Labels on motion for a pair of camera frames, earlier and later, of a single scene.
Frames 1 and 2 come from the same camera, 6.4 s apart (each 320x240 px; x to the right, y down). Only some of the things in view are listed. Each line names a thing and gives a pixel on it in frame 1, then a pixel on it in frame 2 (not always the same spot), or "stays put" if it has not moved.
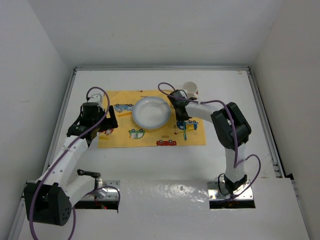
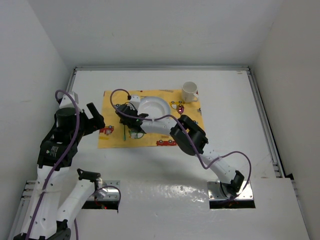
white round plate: [151, 112] stays put
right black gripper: [181, 118] → [124, 122]
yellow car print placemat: [128, 134] stays put
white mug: [191, 88] stays put
